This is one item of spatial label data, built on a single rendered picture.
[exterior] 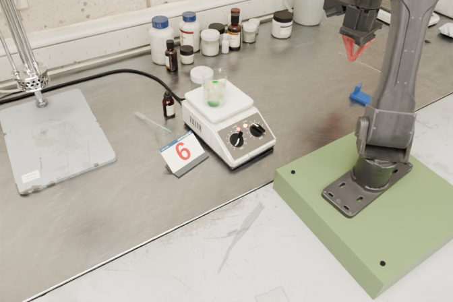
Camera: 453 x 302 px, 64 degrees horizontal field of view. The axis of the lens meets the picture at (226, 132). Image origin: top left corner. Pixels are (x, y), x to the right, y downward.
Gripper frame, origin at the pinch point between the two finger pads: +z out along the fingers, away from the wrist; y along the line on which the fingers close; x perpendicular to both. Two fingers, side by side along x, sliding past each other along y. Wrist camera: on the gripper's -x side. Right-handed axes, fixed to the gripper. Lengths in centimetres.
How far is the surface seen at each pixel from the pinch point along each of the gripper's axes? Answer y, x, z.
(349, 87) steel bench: -1.2, 1.3, 9.8
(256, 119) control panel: 34.2, -3.1, 3.0
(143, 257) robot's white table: 71, 4, 8
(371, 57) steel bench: -21.4, -2.8, 10.4
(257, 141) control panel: 37.5, 0.4, 5.1
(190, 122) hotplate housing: 43.7, -15.0, 5.7
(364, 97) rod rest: 1.1, 7.0, 8.7
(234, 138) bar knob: 41.9, -2.5, 3.3
